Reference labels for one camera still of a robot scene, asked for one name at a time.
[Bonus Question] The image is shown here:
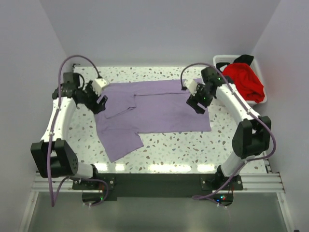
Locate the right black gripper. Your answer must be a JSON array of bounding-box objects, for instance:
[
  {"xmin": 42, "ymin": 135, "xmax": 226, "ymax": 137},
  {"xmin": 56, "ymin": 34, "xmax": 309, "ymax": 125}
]
[{"xmin": 186, "ymin": 83, "xmax": 214, "ymax": 115}]

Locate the black t shirt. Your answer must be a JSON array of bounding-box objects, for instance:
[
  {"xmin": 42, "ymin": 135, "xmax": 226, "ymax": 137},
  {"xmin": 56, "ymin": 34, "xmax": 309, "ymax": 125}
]
[{"xmin": 213, "ymin": 55, "xmax": 254, "ymax": 72}]

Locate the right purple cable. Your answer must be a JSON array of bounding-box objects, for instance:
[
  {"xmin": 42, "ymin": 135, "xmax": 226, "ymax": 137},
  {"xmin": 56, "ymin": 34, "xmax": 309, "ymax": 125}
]
[{"xmin": 180, "ymin": 62, "xmax": 277, "ymax": 203}]

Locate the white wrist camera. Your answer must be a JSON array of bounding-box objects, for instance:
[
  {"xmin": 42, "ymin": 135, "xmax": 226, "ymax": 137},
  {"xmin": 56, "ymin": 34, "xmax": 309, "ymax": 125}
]
[
  {"xmin": 182, "ymin": 79, "xmax": 198, "ymax": 95},
  {"xmin": 91, "ymin": 78, "xmax": 110, "ymax": 96}
]

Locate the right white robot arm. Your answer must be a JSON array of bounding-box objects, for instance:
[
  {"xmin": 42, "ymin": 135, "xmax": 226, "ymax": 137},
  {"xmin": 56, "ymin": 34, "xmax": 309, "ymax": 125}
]
[{"xmin": 181, "ymin": 67, "xmax": 274, "ymax": 190}]

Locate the aluminium frame rail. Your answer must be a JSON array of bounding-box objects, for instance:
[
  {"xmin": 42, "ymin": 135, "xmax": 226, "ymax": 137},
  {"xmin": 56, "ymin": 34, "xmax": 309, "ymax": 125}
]
[{"xmin": 31, "ymin": 149, "xmax": 287, "ymax": 194}]

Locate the red t shirt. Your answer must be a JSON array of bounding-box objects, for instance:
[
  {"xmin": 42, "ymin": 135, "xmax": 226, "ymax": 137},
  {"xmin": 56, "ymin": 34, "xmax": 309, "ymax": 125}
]
[{"xmin": 223, "ymin": 63, "xmax": 265, "ymax": 103}]

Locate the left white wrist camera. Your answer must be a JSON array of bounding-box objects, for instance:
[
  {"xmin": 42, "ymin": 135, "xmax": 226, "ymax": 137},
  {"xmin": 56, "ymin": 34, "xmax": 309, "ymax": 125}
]
[{"xmin": 91, "ymin": 78, "xmax": 110, "ymax": 96}]

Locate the white plastic basket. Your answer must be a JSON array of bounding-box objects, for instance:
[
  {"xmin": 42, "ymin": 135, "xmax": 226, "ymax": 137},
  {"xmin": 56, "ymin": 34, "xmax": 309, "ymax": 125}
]
[{"xmin": 213, "ymin": 55, "xmax": 268, "ymax": 108}]

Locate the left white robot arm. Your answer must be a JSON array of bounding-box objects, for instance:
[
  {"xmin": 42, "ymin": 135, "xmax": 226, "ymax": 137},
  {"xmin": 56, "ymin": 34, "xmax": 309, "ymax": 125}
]
[{"xmin": 30, "ymin": 72, "xmax": 109, "ymax": 189}]

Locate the purple t shirt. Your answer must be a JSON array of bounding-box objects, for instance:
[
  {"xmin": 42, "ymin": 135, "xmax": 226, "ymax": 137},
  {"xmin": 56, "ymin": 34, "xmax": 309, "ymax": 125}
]
[{"xmin": 95, "ymin": 80, "xmax": 211, "ymax": 162}]

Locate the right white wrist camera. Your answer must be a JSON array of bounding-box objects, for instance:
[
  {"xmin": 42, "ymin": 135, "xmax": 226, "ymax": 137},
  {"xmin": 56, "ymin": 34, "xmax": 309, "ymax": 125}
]
[{"xmin": 182, "ymin": 79, "xmax": 198, "ymax": 95}]

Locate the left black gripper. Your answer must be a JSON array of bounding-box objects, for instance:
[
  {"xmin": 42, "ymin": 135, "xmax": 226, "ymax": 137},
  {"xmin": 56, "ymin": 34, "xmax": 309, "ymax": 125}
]
[{"xmin": 78, "ymin": 81, "xmax": 107, "ymax": 114}]

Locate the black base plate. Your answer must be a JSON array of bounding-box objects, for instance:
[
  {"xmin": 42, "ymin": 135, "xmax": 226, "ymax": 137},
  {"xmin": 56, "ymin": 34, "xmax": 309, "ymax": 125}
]
[{"xmin": 72, "ymin": 173, "xmax": 243, "ymax": 203}]

